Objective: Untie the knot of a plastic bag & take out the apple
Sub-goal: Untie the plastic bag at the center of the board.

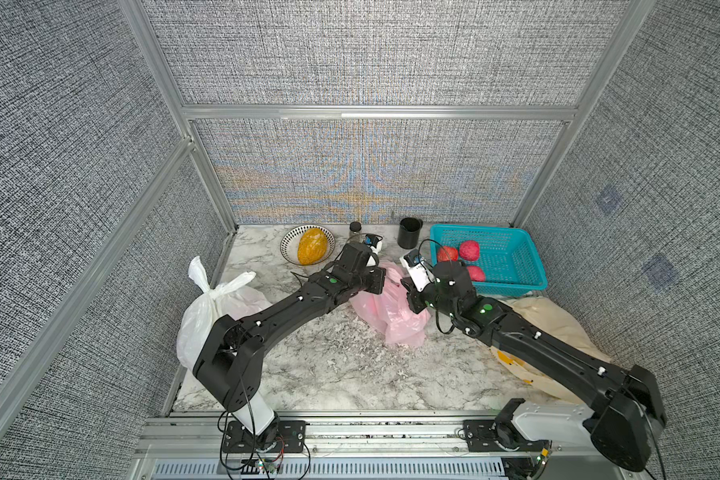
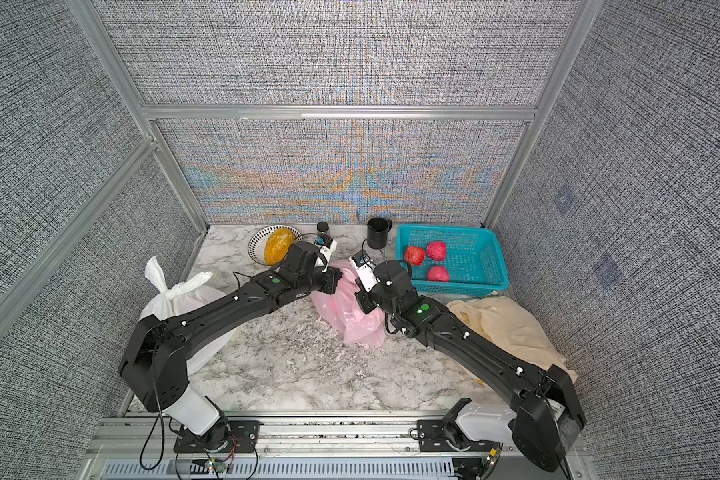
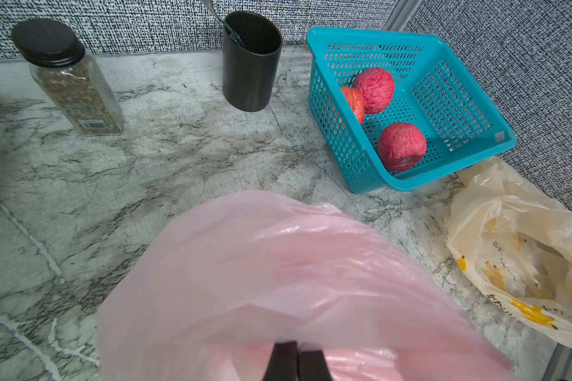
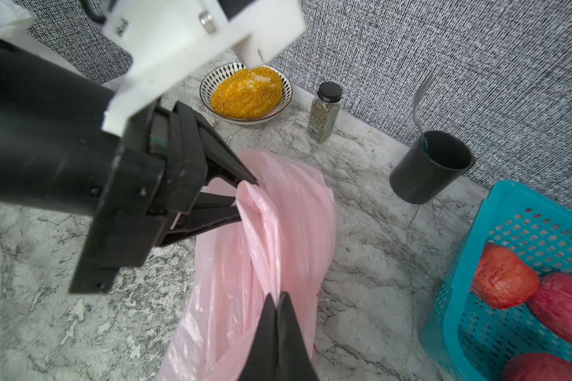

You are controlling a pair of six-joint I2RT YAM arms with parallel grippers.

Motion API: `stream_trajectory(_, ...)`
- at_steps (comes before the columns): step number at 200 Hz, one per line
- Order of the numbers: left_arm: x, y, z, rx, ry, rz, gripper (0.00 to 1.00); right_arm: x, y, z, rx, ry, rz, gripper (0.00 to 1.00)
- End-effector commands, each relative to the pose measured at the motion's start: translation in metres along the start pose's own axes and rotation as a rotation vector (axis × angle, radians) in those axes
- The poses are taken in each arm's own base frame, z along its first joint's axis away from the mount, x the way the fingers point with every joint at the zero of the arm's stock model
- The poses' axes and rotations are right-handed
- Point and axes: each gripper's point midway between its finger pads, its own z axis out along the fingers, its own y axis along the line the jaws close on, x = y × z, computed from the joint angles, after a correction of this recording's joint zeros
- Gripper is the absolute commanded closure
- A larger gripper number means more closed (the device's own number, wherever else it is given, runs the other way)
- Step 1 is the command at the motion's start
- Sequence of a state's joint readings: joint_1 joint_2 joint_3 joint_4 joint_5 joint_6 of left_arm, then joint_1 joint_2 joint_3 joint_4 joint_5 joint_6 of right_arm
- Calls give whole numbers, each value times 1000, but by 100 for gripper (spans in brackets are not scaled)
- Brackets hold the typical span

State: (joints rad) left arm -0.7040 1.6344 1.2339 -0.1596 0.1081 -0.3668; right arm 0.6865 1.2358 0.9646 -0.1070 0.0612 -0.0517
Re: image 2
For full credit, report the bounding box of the pink plastic bag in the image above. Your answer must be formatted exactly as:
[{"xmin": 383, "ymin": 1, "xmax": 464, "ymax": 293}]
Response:
[{"xmin": 310, "ymin": 260, "xmax": 385, "ymax": 348}]

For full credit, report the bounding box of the cream banana print plastic bag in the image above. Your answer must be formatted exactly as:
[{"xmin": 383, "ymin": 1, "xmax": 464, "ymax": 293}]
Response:
[{"xmin": 447, "ymin": 296, "xmax": 578, "ymax": 382}]

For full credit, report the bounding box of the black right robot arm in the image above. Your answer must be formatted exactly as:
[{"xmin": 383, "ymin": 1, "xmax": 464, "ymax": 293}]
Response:
[{"xmin": 350, "ymin": 254, "xmax": 586, "ymax": 472}]

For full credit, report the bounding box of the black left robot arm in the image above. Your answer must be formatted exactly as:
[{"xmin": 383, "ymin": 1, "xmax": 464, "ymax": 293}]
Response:
[{"xmin": 119, "ymin": 241, "xmax": 342, "ymax": 451}]

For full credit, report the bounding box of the white plastic bag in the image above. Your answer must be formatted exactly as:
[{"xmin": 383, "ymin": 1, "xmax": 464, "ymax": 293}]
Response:
[{"xmin": 140, "ymin": 256, "xmax": 234, "ymax": 375}]

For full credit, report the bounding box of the yellow food on plate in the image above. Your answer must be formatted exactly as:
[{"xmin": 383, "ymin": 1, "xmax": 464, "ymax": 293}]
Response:
[{"xmin": 264, "ymin": 227, "xmax": 297, "ymax": 265}]

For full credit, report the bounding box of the black cylindrical cup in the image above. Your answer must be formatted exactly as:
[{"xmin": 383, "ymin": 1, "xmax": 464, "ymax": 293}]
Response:
[{"xmin": 366, "ymin": 217, "xmax": 393, "ymax": 250}]

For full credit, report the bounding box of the patterned plate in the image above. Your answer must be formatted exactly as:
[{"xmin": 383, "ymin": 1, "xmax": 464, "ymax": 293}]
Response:
[{"xmin": 247, "ymin": 224, "xmax": 301, "ymax": 265}]

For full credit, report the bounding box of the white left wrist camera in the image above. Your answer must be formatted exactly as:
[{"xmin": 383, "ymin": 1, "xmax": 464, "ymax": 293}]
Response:
[{"xmin": 315, "ymin": 233, "xmax": 337, "ymax": 270}]

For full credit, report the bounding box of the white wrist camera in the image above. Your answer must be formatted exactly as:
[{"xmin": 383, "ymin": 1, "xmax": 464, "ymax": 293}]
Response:
[
  {"xmin": 349, "ymin": 250, "xmax": 379, "ymax": 292},
  {"xmin": 315, "ymin": 233, "xmax": 337, "ymax": 270}
]

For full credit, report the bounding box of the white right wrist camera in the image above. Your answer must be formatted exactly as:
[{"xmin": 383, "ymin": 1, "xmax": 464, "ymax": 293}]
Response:
[{"xmin": 349, "ymin": 250, "xmax": 379, "ymax": 292}]

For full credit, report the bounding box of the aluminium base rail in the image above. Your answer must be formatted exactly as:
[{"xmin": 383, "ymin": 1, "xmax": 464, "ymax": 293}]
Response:
[{"xmin": 77, "ymin": 410, "xmax": 601, "ymax": 480}]

